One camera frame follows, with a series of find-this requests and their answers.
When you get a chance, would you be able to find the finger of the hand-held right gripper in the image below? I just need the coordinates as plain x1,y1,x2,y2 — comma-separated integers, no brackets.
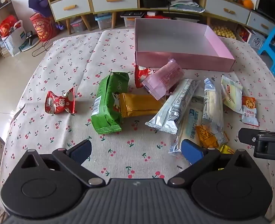
238,128,259,145

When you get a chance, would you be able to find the pale yellow snack packet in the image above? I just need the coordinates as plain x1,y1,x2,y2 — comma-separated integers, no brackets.
221,75,243,114

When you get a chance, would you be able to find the white bread packet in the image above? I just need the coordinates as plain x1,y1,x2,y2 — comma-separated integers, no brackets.
168,103,208,157

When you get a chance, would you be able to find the red foil candy packet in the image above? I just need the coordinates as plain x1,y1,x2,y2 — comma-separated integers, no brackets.
45,87,78,115

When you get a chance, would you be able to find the pink snack packet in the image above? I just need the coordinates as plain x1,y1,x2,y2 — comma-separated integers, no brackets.
142,58,185,101

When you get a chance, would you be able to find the grey folded cloth pile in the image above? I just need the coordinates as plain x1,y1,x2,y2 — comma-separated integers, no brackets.
170,0,205,13

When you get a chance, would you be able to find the pink cardboard box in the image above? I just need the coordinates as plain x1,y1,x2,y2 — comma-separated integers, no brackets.
135,18,236,71

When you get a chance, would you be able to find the small orange snack packet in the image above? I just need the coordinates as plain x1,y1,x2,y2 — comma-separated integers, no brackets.
195,125,229,148

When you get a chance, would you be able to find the gold snack packet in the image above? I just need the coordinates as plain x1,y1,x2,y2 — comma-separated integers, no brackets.
118,93,163,118

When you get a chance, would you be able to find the purple hat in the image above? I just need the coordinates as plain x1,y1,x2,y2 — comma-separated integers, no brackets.
28,0,49,13

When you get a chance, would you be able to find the cherry print tablecloth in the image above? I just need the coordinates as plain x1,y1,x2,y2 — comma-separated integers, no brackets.
0,29,275,224

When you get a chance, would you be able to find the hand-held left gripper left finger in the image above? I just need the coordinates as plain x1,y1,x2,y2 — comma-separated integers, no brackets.
19,139,106,188

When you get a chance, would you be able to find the silver snack packet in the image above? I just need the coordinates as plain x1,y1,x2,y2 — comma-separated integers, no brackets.
145,78,200,135

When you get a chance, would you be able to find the clear long cracker packet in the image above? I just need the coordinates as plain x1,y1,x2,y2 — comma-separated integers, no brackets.
201,77,225,134

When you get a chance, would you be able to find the clear storage bin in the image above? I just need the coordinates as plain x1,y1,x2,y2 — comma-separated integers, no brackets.
71,19,88,33
121,13,142,27

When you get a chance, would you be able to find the red paper bag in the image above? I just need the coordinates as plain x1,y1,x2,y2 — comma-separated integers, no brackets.
0,15,19,38

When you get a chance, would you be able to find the yellow egg tray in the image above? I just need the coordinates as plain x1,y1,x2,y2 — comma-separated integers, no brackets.
213,26,237,39

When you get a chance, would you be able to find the red snack packet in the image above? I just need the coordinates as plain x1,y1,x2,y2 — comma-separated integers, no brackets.
134,65,161,88

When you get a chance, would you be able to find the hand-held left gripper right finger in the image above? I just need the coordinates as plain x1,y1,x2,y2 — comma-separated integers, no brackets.
167,139,253,188

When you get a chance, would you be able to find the red round gift bag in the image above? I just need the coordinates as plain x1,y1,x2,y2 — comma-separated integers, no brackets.
29,13,57,42

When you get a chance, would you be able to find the green snack packet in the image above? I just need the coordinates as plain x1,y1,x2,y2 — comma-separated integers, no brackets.
91,72,131,135

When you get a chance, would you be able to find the blue lid storage bin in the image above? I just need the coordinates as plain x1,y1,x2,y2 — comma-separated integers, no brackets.
95,14,112,29

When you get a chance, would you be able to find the white cabinet drawer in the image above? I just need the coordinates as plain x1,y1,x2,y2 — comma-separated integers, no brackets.
205,0,250,25
51,0,91,20
247,12,275,29
91,0,138,13

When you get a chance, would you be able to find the white patterned box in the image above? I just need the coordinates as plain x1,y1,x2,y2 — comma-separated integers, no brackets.
247,31,266,49

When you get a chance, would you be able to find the wooden cabinet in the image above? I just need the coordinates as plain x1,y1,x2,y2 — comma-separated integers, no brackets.
42,0,275,36

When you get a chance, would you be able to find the orange white snack packet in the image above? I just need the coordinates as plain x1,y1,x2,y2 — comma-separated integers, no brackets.
241,96,260,127

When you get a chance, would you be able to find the white paper bag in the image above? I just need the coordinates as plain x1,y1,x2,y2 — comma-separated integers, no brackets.
1,20,27,56

